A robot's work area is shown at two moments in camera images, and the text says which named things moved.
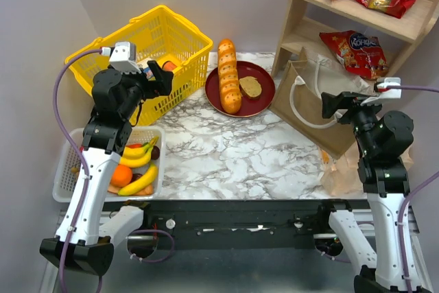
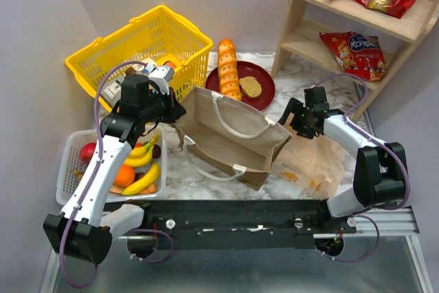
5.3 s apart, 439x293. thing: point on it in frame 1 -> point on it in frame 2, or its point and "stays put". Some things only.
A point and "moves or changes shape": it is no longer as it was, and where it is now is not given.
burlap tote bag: [298, 101] -> [227, 138]
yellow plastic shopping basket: [161, 34] stays put
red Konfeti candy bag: [361, 55] stays put
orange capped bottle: [169, 66] stays put
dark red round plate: [249, 106] stays put
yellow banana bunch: [133, 157] stays put
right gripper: [345, 106] -> [295, 119]
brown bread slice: [250, 87] stays put
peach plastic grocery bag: [339, 176] moves or changes shape
